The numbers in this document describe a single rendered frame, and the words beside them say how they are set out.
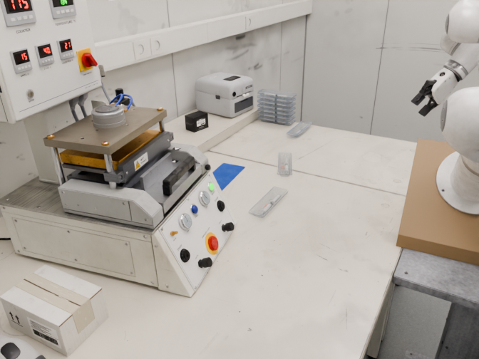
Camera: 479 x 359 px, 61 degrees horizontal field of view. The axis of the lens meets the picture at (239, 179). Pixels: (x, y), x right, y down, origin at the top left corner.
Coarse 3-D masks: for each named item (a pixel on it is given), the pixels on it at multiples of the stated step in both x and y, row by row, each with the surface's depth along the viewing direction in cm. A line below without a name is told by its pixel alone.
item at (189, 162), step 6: (192, 156) 109; (186, 162) 105; (192, 162) 108; (180, 168) 102; (186, 168) 104; (192, 168) 109; (174, 174) 99; (180, 174) 102; (168, 180) 97; (174, 180) 99; (168, 186) 97; (168, 192) 98
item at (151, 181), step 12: (168, 156) 109; (156, 168) 104; (168, 168) 110; (144, 180) 99; (156, 180) 105; (180, 180) 105; (192, 180) 109; (156, 192) 100; (180, 192) 103; (168, 204) 98
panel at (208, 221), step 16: (208, 176) 118; (192, 192) 109; (208, 192) 116; (208, 208) 114; (176, 224) 100; (192, 224) 106; (208, 224) 112; (176, 240) 98; (192, 240) 104; (224, 240) 116; (176, 256) 97; (192, 256) 102; (208, 256) 108; (192, 272) 101; (192, 288) 99
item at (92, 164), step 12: (144, 132) 111; (156, 132) 111; (132, 144) 104; (144, 144) 104; (60, 156) 100; (72, 156) 99; (84, 156) 98; (96, 156) 98; (120, 156) 97; (72, 168) 101; (84, 168) 99; (96, 168) 98
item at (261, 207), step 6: (270, 192) 138; (276, 192) 138; (282, 192) 138; (264, 198) 135; (270, 198) 135; (276, 198) 135; (258, 204) 131; (264, 204) 131; (270, 204) 131; (252, 210) 128; (258, 210) 128; (264, 210) 128
